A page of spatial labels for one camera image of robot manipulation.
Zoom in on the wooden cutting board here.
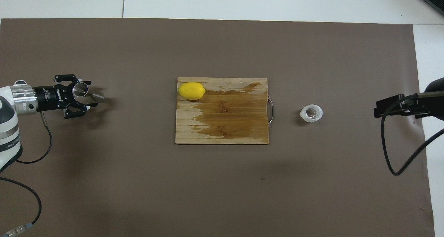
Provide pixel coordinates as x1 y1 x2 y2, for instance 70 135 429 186
175 77 275 145

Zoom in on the brown table mat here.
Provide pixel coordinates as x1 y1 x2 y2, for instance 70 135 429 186
0 18 436 237

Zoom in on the yellow lemon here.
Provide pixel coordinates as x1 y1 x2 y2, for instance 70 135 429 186
178 82 206 101

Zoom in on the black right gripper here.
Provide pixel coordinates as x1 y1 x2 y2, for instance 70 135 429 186
374 77 444 121

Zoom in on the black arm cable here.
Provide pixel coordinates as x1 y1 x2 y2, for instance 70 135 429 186
381 94 444 176
0 112 53 237

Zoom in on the clear plastic cup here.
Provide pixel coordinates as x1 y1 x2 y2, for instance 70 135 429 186
300 104 323 123

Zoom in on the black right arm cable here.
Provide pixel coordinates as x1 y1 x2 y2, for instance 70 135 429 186
381 94 444 176

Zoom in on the steel double jigger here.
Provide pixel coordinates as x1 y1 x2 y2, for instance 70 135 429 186
72 82 105 101

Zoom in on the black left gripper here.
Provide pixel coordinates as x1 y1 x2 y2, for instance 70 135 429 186
33 74 99 119

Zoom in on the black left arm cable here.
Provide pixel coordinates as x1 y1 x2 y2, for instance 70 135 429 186
0 112 53 237

